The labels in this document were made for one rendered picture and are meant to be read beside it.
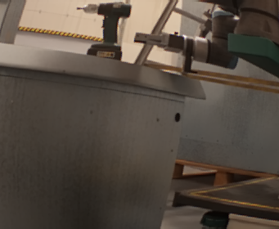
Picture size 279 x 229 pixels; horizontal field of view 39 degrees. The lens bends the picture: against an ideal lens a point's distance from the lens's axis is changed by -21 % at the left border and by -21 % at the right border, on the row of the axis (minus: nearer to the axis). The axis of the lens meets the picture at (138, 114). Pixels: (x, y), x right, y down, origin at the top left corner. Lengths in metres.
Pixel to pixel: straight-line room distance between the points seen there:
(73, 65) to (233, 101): 2.52
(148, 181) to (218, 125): 2.20
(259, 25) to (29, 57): 0.63
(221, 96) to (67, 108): 2.54
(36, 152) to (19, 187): 0.13
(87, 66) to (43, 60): 0.16
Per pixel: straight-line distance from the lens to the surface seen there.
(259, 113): 3.41
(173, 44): 1.44
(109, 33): 1.48
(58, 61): 1.13
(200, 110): 3.78
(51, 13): 12.64
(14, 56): 1.04
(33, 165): 1.16
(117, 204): 1.41
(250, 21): 1.18
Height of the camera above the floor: 0.54
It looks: 1 degrees down
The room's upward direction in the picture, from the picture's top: 8 degrees clockwise
